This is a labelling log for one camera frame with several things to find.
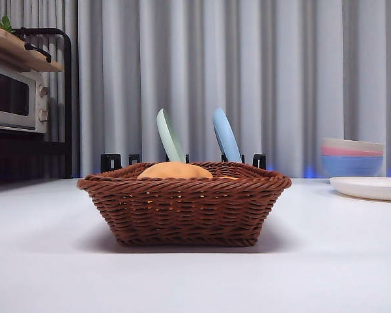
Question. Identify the pink bowl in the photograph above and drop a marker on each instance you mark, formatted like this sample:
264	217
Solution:
348	152

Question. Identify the brown wicker basket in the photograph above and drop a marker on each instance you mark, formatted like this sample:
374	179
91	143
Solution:
182	212

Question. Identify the grey curtain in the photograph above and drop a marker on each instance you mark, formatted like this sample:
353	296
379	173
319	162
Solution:
280	65

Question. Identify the cream bowl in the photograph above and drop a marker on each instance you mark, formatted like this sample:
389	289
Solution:
352	144

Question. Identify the pale green plate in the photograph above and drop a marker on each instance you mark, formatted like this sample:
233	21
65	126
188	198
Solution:
169	137

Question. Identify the blue bowl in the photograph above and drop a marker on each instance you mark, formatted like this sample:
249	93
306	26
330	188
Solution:
352	166

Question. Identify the pale blue plate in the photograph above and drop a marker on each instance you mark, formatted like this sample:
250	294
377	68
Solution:
226	137

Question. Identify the silver toaster oven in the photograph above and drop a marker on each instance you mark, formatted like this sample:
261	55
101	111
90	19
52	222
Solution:
9	98

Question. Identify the orange toy corn cob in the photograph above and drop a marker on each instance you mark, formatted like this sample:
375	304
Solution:
227	178

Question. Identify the green toy leaf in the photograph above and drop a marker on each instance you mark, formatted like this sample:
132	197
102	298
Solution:
5	24

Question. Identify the brown toy potato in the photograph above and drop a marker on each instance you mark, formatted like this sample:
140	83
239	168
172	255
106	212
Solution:
176	171

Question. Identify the white flat plate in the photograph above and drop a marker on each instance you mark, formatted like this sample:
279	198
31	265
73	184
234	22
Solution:
371	188

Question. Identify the black plate rack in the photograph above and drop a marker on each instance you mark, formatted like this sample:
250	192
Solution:
109	161

